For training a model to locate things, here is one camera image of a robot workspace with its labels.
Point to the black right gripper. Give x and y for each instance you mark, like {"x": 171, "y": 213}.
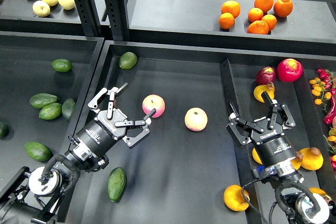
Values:
{"x": 271, "y": 144}

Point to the orange middle small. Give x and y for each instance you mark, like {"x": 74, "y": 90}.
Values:
{"x": 255, "y": 14}

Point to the orange top right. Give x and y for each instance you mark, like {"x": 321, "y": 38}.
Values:
{"x": 283, "y": 8}

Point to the black tray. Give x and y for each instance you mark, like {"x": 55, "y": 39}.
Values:
{"x": 26, "y": 71}
{"x": 175, "y": 175}
{"x": 310, "y": 127}

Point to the black shelf post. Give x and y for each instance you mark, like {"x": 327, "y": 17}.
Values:
{"x": 89, "y": 17}
{"x": 118, "y": 19}

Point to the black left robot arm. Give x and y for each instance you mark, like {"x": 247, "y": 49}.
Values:
{"x": 34, "y": 196}

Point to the black right tray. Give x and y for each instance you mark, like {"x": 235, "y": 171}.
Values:
{"x": 310, "y": 127}

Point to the orange lower left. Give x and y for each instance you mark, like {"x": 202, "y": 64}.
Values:
{"x": 226, "y": 21}

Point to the orange front bottom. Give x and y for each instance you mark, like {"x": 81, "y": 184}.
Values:
{"x": 258, "y": 27}

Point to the pale yellow pear right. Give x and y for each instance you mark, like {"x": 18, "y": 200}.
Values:
{"x": 67, "y": 4}

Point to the green avocado tray corner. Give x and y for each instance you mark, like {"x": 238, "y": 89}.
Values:
{"x": 128, "y": 60}

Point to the dark green avocado cluster right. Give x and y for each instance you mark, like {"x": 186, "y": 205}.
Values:
{"x": 68, "y": 108}

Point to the black shelf post right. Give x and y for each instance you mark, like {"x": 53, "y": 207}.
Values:
{"x": 118, "y": 19}

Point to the dark red apple right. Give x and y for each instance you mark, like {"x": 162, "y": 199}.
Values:
{"x": 265, "y": 75}

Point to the bright red apple right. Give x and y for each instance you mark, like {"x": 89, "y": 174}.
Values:
{"x": 289, "y": 70}

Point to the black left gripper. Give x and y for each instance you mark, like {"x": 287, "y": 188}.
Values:
{"x": 109, "y": 126}

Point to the pale pink apple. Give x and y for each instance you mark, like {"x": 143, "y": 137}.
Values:
{"x": 196, "y": 119}

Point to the black shelf post left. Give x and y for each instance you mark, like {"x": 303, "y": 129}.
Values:
{"x": 89, "y": 17}

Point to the pink red apple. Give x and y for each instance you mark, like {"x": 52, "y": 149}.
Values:
{"x": 151, "y": 102}

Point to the small tomatoes right edge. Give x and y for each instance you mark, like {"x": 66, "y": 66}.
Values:
{"x": 330, "y": 138}

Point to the black left tray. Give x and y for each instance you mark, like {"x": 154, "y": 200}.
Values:
{"x": 26, "y": 71}

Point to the dark avocado left edge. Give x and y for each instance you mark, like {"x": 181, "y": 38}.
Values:
{"x": 3, "y": 129}

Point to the orange top centre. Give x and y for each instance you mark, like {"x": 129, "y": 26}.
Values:
{"x": 264, "y": 5}

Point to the black centre tray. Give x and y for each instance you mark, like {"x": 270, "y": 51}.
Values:
{"x": 175, "y": 175}

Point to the black metal divider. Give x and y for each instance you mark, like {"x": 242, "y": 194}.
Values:
{"x": 241, "y": 153}

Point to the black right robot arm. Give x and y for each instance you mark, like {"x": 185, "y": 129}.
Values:
{"x": 298, "y": 203}

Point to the orange right lower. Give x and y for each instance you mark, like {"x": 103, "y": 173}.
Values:
{"x": 270, "y": 20}

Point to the cherry tomato bunch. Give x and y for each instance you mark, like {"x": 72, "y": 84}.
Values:
{"x": 323, "y": 86}

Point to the red chili pepper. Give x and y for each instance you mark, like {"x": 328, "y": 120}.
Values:
{"x": 331, "y": 114}

